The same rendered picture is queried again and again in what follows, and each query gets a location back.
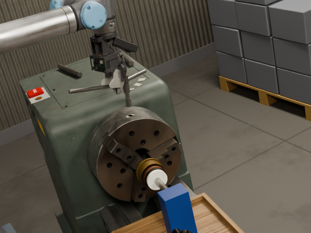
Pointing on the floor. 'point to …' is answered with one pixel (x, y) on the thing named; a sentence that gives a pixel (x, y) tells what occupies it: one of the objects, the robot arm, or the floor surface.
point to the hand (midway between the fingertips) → (118, 89)
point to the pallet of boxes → (264, 48)
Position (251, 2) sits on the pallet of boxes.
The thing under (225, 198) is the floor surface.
